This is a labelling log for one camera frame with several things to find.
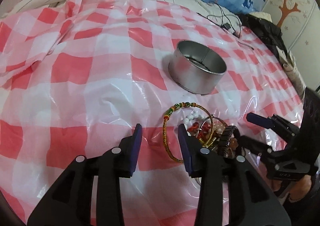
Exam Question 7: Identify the red string bead bracelet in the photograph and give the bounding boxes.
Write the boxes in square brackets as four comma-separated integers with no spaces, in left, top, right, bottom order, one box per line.
[187,120,212,142]

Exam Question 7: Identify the black jacket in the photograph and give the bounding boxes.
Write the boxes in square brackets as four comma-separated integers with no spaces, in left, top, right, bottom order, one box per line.
[238,14,295,71]

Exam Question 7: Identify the red white checkered plastic sheet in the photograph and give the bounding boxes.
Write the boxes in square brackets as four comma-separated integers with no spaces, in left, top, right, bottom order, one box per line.
[1,0,303,225]

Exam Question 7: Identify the black charger cable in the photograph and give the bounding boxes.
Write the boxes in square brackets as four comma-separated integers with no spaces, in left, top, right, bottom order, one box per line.
[196,1,254,51]

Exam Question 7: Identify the dark wooden bead bracelet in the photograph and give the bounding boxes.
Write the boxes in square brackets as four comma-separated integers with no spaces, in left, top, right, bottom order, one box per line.
[216,125,242,158]

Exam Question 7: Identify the white pearl bead bracelet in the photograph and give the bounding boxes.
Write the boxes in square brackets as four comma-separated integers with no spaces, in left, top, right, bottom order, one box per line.
[183,113,206,125]

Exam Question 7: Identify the right human hand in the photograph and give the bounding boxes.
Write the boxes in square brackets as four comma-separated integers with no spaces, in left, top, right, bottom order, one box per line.
[289,175,316,203]

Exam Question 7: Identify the round silver metal tin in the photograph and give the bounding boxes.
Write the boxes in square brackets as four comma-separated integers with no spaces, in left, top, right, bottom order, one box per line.
[168,40,227,95]

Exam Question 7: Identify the gold green woven bangle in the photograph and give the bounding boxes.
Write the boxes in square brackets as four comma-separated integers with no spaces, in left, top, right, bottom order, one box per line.
[162,102,214,163]

